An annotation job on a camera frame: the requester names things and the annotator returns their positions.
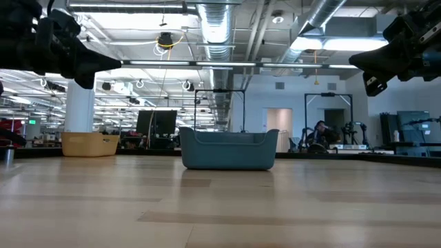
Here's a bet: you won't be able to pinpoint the metal cylinder post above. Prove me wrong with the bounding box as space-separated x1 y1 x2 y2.
2 144 16 167

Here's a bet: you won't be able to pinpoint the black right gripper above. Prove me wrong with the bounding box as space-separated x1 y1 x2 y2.
348 0 441 98

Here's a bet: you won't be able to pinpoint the yellow plastic bin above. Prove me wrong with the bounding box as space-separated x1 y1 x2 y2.
61 132 121 158

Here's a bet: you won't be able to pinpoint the white building column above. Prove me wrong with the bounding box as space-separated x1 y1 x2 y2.
63 79 96 134

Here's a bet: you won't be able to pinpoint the black table frame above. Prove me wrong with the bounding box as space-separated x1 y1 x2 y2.
0 147 441 169

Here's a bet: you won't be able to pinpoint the slanted silver ceiling duct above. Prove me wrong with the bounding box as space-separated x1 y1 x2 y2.
274 0 348 67

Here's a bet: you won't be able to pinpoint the long ceiling light strip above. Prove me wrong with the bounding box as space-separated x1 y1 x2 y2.
120 59 359 71

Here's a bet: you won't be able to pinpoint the grey desk monitor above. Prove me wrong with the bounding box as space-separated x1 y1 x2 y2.
396 110 432 143

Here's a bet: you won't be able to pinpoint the blue plastic bin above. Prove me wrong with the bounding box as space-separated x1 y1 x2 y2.
178 126 280 172

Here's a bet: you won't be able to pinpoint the black monitor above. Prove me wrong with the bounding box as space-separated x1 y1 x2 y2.
135 110 178 136

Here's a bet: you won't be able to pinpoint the black background robot arms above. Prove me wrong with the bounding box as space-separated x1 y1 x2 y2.
297 121 372 154

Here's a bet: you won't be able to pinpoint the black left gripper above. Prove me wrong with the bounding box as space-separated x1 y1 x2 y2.
0 0 122 90

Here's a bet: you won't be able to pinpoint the black metal frame rig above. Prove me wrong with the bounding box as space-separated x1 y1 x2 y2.
304 92 354 145
193 88 247 134

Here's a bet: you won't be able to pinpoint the person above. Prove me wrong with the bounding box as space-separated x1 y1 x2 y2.
306 120 341 149

